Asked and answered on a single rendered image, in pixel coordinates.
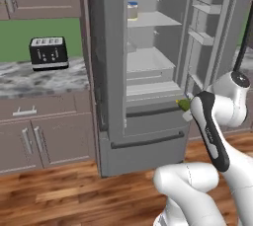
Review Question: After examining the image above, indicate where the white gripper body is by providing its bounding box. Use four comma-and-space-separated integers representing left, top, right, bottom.
182, 110, 195, 122

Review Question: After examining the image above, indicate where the green cucumber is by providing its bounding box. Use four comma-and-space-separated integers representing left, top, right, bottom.
175, 98, 193, 111

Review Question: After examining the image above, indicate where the small grey fridge drawer front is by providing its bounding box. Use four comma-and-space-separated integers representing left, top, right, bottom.
125, 104, 192, 137

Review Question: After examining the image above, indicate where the large grey fridge drawer front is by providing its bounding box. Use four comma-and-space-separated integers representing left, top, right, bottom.
98, 126, 192, 178

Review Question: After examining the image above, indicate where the grey fridge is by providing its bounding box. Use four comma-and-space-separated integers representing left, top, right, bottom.
84, 0, 253, 179

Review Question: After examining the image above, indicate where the open grey fridge door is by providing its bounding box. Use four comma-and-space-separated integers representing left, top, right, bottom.
181, 0, 246, 97

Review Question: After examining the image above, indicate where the jar with blue lid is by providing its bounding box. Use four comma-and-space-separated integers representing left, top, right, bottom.
126, 1, 139, 22

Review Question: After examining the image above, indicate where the brown base cupboard door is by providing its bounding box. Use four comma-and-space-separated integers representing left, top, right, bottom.
0, 120, 44, 174
31, 113, 97, 169

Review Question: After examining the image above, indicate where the brown drawer front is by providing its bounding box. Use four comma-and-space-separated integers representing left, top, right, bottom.
0, 93, 79, 123

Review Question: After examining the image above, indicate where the black toaster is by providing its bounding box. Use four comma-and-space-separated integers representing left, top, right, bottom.
28, 36, 70, 72

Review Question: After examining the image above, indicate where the black small drawer handle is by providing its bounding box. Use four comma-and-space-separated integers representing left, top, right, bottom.
126, 106, 186, 118

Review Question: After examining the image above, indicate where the black large drawer handle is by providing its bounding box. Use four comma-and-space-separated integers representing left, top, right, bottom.
110, 130, 186, 150

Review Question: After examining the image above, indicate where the black closed door handle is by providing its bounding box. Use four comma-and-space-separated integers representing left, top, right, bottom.
97, 36, 110, 132

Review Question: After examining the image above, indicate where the black open door handle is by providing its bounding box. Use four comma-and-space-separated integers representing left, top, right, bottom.
231, 6, 253, 73

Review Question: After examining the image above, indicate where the silver base cupboard handle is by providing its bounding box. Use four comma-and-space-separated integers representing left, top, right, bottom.
32, 125, 46, 154
21, 126, 35, 156

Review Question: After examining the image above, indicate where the silver drawer handle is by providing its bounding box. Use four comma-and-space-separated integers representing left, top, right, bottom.
12, 105, 39, 117

